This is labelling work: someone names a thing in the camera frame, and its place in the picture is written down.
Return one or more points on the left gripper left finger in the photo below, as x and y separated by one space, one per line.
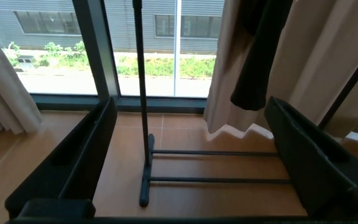
73 174

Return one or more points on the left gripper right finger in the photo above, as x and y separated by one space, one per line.
322 180

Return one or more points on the black shorts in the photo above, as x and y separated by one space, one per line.
256 68

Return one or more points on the black clothes rack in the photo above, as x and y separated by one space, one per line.
141 77

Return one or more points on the window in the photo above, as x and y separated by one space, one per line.
57 81

